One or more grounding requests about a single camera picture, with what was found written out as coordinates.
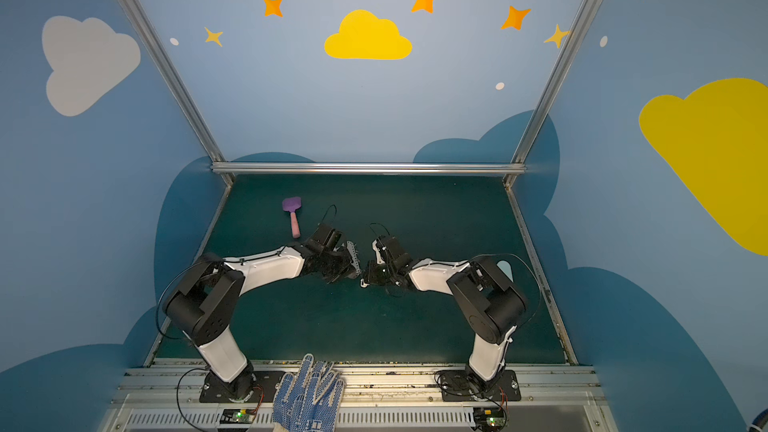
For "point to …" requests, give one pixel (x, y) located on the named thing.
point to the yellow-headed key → (363, 284)
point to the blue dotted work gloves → (312, 401)
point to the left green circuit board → (237, 416)
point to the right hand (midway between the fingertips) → (364, 272)
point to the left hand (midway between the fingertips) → (363, 268)
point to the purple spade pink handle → (292, 204)
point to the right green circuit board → (488, 419)
